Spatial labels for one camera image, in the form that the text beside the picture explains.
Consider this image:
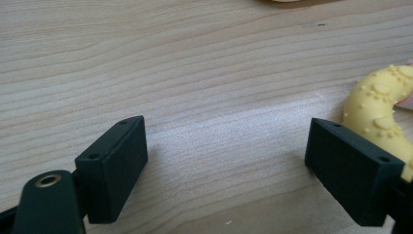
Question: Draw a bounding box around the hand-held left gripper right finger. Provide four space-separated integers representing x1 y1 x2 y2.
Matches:
304 117 406 227

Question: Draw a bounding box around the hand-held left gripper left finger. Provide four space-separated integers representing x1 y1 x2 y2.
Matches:
74 115 149 225

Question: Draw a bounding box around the yellow toy donut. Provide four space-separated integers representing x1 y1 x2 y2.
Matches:
342 64 413 183

